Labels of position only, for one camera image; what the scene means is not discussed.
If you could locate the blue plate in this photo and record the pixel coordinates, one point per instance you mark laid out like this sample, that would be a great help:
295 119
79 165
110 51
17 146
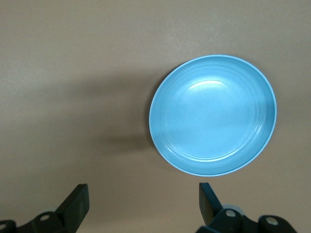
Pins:
211 116

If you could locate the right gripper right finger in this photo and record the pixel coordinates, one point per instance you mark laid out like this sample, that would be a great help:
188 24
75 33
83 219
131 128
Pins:
218 218

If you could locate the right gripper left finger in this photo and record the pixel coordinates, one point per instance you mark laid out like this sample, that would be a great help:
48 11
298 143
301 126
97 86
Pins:
73 211

